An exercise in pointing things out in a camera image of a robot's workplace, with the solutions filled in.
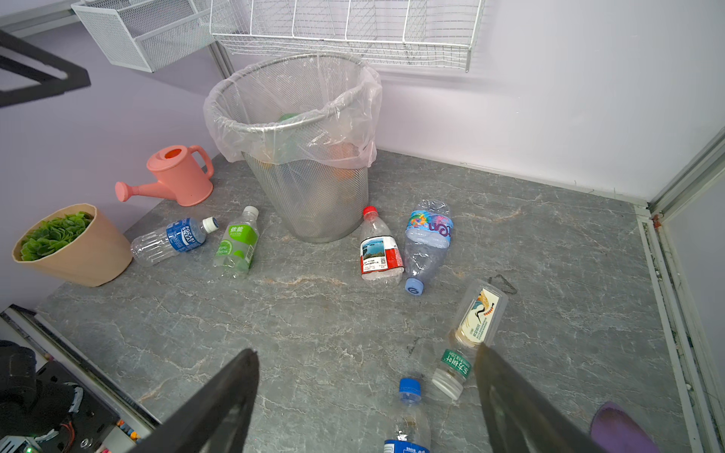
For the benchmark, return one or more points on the long white wire basket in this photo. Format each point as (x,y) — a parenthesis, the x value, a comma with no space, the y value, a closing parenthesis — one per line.
(440,34)

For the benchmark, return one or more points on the colourful label blue-cap bottle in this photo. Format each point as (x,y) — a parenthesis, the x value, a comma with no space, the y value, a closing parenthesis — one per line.
(428,237)

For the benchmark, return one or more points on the bowl of green plant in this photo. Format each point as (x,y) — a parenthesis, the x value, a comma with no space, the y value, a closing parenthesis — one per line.
(78,244)

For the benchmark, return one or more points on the grey mesh trash bin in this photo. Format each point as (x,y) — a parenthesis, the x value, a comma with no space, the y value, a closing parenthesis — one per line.
(316,202)

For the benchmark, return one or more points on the green label lime bottle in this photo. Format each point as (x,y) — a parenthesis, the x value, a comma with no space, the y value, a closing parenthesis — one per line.
(236,250)

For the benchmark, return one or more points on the Pocari Sweat bottle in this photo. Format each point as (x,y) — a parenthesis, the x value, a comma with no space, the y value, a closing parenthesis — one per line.
(176,238)

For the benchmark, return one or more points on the clear plastic bin liner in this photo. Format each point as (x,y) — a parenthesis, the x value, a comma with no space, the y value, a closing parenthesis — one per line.
(316,106)

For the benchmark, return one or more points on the pink watering can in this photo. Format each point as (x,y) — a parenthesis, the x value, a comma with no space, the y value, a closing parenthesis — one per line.
(183,174)

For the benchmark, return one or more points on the small blue-cap water bottle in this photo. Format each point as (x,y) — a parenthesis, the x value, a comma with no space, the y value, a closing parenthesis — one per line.
(411,427)

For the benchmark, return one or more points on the cream label green-band bottle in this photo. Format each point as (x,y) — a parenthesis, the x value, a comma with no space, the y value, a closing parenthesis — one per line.
(475,324)

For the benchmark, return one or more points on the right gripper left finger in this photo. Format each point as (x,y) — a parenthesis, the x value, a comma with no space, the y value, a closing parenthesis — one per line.
(217,417)

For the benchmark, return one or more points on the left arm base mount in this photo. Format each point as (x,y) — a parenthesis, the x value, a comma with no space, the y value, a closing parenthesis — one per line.
(48,406)

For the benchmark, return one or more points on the small white mesh basket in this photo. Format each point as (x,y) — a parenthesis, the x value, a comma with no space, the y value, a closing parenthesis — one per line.
(146,35)

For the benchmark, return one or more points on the red white label bottle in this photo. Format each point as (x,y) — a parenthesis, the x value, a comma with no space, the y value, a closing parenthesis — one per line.
(380,259)

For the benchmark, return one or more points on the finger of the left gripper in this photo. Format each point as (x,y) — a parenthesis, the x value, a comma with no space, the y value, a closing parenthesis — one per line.
(44,85)

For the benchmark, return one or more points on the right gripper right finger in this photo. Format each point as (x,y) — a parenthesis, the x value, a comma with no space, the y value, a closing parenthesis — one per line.
(517,417)

